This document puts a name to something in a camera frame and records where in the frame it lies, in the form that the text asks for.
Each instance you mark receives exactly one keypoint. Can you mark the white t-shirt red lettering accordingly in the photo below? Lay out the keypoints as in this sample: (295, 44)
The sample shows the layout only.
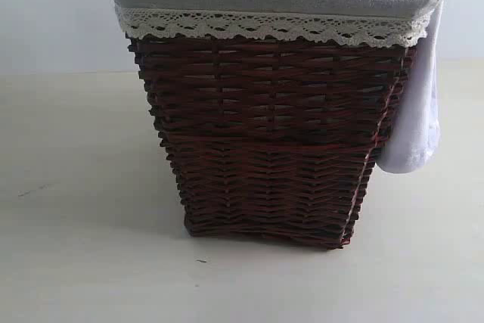
(415, 133)

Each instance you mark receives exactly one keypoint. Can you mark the dark red wicker basket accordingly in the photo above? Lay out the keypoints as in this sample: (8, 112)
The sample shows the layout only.
(270, 138)

